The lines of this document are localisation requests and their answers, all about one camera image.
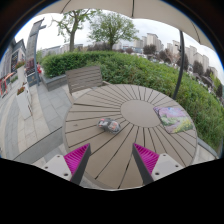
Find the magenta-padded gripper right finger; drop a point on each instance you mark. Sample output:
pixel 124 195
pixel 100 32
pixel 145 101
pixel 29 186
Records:
pixel 146 159

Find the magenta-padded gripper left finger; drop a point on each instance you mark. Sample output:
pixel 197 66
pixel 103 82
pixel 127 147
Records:
pixel 77 159

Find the floral printed mouse pad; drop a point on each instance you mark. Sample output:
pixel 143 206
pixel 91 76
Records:
pixel 173 119

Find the white rectangular planter box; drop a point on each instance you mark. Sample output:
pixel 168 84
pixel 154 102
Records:
pixel 23 100

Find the brown slatted outdoor chair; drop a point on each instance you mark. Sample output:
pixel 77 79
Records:
pixel 84 78

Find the green hedge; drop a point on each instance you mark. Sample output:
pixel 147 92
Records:
pixel 140 71

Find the dark curved parasol pole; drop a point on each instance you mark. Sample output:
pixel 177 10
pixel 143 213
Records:
pixel 181 63

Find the tall grey sign pillar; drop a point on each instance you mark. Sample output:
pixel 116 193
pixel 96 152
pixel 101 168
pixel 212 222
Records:
pixel 32 50

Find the distant apartment buildings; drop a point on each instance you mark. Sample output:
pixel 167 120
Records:
pixel 151 40

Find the tall bare-trunk tree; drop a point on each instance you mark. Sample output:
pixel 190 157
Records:
pixel 72 33

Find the round leafy green tree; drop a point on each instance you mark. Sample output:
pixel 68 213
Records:
pixel 111 28

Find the beige parasol canopy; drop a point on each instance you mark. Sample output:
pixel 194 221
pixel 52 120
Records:
pixel 110 6

